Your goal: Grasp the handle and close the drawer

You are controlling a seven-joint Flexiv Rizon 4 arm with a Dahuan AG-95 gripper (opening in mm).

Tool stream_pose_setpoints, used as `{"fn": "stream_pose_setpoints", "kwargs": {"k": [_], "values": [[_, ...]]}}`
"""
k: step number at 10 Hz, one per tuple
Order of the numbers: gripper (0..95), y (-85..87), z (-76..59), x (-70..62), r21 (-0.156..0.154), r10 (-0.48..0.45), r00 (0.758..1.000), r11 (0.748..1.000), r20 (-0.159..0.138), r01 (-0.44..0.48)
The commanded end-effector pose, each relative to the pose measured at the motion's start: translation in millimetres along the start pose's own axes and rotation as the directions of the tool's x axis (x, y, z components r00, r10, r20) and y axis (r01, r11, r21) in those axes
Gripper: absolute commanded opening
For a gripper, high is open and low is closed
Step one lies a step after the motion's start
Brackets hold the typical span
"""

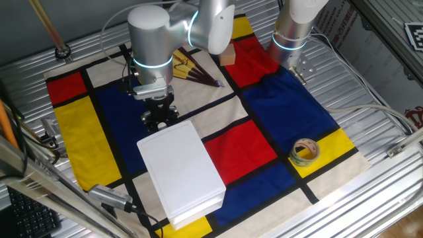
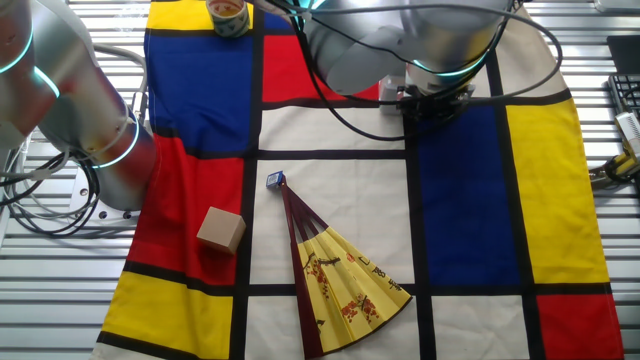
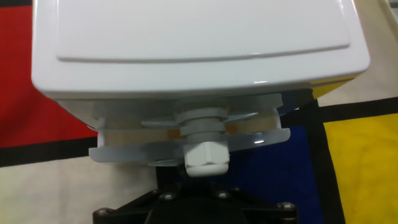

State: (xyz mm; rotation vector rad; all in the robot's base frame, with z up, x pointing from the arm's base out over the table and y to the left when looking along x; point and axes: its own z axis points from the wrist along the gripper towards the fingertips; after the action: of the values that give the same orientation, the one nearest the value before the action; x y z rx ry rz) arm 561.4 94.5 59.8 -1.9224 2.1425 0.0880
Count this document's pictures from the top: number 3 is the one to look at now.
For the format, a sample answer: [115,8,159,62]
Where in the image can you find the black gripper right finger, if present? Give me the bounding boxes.
[214,186,299,224]

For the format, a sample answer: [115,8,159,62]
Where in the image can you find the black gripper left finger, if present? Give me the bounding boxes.
[92,188,187,224]

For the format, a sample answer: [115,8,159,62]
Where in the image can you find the white plastic drawer cabinet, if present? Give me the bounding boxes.
[30,0,371,131]

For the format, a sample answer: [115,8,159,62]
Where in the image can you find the colour block tablecloth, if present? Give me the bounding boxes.
[0,0,398,224]

